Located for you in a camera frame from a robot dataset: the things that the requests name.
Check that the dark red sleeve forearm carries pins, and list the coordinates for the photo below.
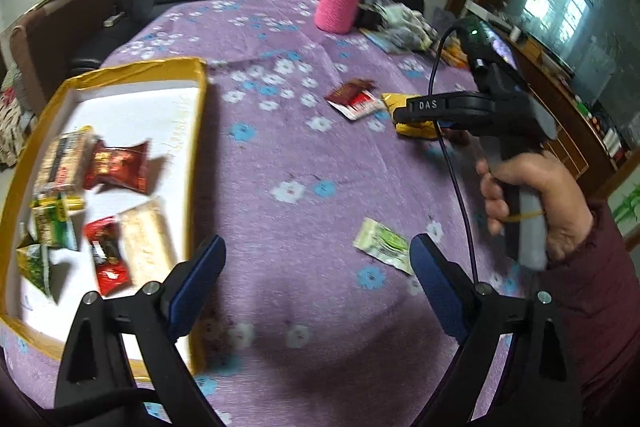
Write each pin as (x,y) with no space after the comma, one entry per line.
(597,294)

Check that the white plastic bag pile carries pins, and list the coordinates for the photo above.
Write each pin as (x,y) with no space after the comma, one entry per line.
(394,28)

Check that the right hand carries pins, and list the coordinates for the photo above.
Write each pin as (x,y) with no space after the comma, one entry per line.
(540,185)

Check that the beige cracker packet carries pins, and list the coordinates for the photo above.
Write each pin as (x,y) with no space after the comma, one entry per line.
(147,244)

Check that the yellow snack bag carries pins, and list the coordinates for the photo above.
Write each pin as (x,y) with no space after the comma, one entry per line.
(411,123)

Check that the dark red snack bag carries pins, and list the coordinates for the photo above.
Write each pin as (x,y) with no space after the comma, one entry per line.
(125,166)

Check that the purple floral tablecloth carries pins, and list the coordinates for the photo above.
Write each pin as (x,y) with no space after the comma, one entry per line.
(302,329)

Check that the pale green snack packet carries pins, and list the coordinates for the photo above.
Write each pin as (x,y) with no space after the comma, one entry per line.
(383,244)

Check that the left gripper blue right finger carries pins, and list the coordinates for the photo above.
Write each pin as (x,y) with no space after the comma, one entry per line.
(538,385)

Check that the yellow cardboard box tray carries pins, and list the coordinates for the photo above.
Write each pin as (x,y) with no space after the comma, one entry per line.
(162,101)

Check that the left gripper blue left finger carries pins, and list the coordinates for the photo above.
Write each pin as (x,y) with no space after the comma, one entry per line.
(120,364)

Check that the red candy wrapper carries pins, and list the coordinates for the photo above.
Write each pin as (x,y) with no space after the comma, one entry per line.
(112,273)

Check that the black smartphone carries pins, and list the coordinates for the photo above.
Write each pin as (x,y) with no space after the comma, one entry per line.
(500,47)

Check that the red white snack packet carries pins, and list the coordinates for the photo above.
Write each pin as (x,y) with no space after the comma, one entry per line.
(354,99)

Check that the orange biscuit packs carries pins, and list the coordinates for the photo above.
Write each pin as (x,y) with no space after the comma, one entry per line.
(453,54)

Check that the brown peanut bar packet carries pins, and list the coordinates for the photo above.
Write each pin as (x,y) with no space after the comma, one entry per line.
(64,165)

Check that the brown armchair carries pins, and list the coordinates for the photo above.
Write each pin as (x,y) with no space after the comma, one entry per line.
(43,40)

